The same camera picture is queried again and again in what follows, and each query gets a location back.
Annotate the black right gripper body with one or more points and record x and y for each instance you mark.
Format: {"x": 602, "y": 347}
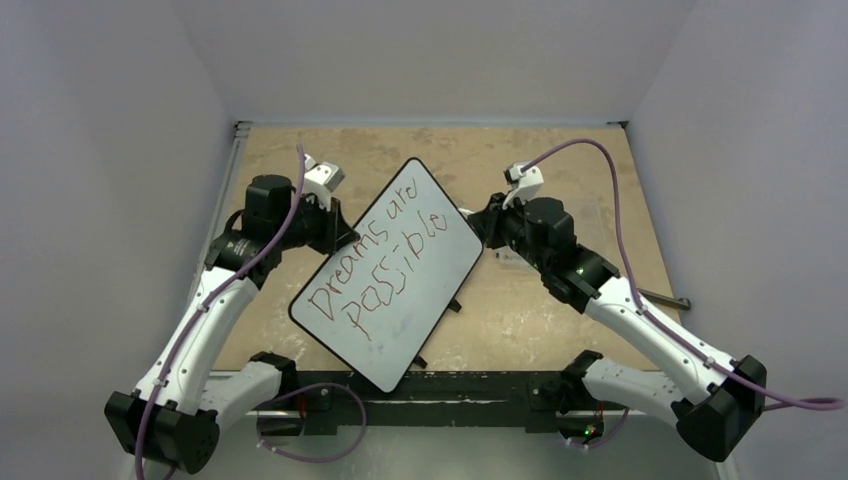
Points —
{"x": 494, "y": 221}

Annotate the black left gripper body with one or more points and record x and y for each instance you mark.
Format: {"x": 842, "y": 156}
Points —
{"x": 313, "y": 226}

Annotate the white whiteboard black frame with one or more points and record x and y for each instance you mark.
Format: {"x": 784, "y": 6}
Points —
{"x": 375, "y": 302}

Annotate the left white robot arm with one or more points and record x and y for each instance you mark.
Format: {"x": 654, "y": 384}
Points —
{"x": 172, "y": 417}

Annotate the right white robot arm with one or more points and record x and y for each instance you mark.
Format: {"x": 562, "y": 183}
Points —
{"x": 710, "y": 398}

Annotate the clear plastic screw organizer box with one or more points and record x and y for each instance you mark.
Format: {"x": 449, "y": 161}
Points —
{"x": 508, "y": 257}

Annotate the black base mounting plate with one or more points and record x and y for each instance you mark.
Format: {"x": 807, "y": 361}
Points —
{"x": 533, "y": 401}

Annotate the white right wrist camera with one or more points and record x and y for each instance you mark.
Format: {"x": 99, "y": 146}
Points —
{"x": 524, "y": 183}

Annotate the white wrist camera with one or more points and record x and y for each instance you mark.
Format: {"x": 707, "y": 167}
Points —
{"x": 524, "y": 183}
{"x": 320, "y": 182}

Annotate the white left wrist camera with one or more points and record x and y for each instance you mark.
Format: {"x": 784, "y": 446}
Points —
{"x": 320, "y": 182}

